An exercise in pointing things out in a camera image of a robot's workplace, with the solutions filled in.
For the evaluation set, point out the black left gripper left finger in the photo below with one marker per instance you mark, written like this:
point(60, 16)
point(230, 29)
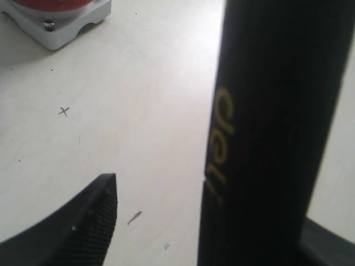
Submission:
point(79, 233)

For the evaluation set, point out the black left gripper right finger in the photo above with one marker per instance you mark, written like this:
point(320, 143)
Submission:
point(319, 246)

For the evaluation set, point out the red dome push button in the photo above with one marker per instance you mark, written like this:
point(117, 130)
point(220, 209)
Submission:
point(54, 24)

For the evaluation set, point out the yellow black claw hammer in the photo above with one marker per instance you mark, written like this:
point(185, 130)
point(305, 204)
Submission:
point(280, 69)

